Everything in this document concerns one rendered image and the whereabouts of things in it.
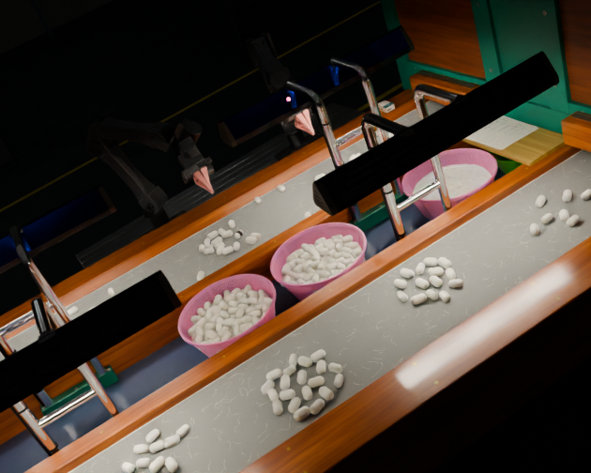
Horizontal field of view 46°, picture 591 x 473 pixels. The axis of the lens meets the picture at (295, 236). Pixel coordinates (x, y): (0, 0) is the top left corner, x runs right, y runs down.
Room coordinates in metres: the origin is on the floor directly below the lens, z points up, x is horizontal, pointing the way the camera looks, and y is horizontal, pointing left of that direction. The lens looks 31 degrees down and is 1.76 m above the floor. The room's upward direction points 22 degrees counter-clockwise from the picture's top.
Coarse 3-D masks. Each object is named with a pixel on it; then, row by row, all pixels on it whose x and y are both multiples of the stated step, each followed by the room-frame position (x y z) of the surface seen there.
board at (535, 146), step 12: (540, 132) 1.65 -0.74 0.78; (552, 132) 1.63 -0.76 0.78; (480, 144) 1.72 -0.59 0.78; (516, 144) 1.64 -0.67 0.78; (528, 144) 1.62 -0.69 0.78; (540, 144) 1.59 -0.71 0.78; (552, 144) 1.57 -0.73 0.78; (564, 144) 1.56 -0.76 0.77; (504, 156) 1.62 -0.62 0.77; (516, 156) 1.58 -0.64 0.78; (528, 156) 1.56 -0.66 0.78; (540, 156) 1.54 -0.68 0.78
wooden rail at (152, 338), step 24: (456, 144) 1.81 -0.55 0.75; (312, 216) 1.72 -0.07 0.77; (336, 216) 1.69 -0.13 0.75; (240, 264) 1.63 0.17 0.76; (264, 264) 1.63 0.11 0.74; (192, 288) 1.61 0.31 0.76; (144, 336) 1.53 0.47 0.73; (168, 336) 1.54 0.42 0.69; (120, 360) 1.50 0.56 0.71; (72, 384) 1.47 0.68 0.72; (0, 432) 1.41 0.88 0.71
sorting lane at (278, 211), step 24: (408, 120) 2.12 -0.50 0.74; (360, 144) 2.09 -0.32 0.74; (312, 168) 2.06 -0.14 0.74; (288, 192) 1.96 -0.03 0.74; (240, 216) 1.94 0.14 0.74; (264, 216) 1.88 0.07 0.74; (288, 216) 1.82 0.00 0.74; (192, 240) 1.91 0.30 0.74; (240, 240) 1.79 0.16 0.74; (264, 240) 1.74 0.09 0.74; (144, 264) 1.89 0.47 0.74; (168, 264) 1.83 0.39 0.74; (192, 264) 1.77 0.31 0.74; (216, 264) 1.72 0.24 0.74; (120, 288) 1.80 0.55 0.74; (24, 336) 1.75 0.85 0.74; (0, 360) 1.68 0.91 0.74
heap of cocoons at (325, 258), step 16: (320, 240) 1.62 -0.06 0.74; (336, 240) 1.59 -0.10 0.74; (288, 256) 1.60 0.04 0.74; (304, 256) 1.58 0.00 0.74; (320, 256) 1.57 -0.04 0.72; (336, 256) 1.52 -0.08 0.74; (352, 256) 1.51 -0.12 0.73; (288, 272) 1.53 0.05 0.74; (304, 272) 1.53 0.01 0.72; (320, 272) 1.47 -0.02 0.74; (336, 272) 1.45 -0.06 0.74
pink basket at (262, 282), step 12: (240, 276) 1.57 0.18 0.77; (252, 276) 1.55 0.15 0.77; (216, 288) 1.57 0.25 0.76; (228, 288) 1.57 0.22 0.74; (240, 288) 1.56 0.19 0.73; (252, 288) 1.54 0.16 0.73; (264, 288) 1.51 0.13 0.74; (192, 300) 1.55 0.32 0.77; (204, 300) 1.56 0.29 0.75; (192, 312) 1.53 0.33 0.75; (180, 324) 1.47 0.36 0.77; (192, 324) 1.50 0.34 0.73; (240, 336) 1.32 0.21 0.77; (204, 348) 1.36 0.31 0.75; (216, 348) 1.34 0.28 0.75
